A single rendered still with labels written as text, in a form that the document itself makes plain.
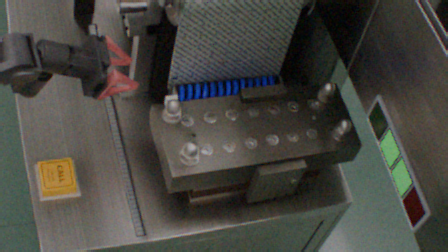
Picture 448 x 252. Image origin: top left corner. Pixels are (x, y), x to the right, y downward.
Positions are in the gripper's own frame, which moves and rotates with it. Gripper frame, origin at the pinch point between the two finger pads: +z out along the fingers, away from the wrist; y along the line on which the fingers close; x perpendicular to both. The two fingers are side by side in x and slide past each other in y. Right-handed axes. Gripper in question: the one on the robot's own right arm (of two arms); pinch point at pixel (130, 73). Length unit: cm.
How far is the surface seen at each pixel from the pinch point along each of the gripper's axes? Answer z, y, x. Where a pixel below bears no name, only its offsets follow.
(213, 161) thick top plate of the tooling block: 13.2, 17.9, 1.1
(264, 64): 24.8, 0.0, 11.3
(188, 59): 8.5, 0.1, 7.2
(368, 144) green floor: 148, -35, -45
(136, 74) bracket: 8.5, -7.7, -8.2
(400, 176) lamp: 30, 35, 28
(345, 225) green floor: 128, -4, -55
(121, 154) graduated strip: 7.1, 6.3, -17.0
